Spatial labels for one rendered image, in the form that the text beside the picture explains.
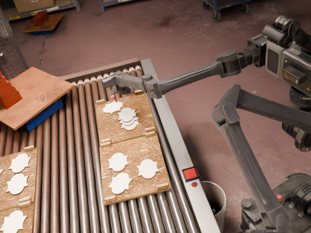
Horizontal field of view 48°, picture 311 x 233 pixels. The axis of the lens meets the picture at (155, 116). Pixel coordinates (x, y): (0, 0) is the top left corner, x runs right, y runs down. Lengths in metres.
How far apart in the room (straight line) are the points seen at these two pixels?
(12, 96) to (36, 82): 0.25
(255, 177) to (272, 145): 2.09
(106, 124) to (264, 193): 1.29
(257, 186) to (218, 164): 1.93
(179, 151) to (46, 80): 1.15
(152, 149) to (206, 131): 1.45
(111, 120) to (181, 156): 0.54
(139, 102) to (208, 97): 1.54
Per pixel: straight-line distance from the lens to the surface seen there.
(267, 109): 1.26
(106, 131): 2.18
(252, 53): 1.67
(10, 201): 2.07
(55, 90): 2.49
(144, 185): 1.85
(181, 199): 1.79
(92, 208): 1.86
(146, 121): 2.18
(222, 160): 3.14
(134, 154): 2.00
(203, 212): 1.74
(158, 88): 1.60
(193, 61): 4.34
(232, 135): 1.18
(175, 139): 2.06
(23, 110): 2.44
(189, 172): 1.87
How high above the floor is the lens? 2.38
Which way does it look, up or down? 41 degrees down
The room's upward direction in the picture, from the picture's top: 12 degrees counter-clockwise
